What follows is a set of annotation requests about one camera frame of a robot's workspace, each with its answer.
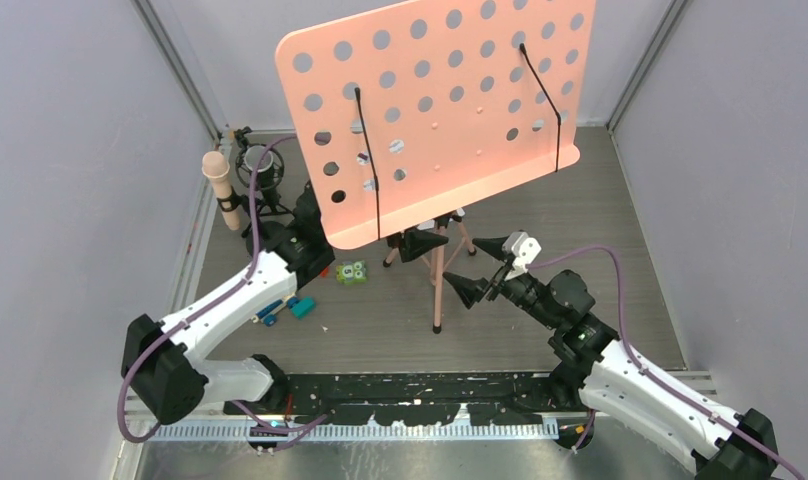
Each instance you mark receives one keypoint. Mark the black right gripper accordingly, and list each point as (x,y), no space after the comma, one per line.
(468,289)

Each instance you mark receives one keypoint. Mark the pink music stand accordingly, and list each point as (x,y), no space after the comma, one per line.
(408,112)

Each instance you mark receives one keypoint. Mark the black round-base microphone stand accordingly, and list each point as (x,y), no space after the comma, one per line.
(252,225)

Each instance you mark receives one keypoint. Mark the pink foam microphone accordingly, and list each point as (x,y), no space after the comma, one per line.
(216,169)

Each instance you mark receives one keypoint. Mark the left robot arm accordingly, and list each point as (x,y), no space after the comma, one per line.
(166,362)

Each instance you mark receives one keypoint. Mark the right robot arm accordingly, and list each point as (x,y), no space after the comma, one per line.
(608,375)

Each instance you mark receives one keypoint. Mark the green owl number block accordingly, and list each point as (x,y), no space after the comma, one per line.
(350,273)

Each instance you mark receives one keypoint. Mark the teal toy brick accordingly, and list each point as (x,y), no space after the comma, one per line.
(300,308)

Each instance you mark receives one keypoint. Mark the blue toy brick car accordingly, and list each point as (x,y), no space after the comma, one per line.
(268,315)

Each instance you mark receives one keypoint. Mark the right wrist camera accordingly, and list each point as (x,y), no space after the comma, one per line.
(517,251)

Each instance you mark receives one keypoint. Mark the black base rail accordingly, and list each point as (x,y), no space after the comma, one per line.
(421,399)

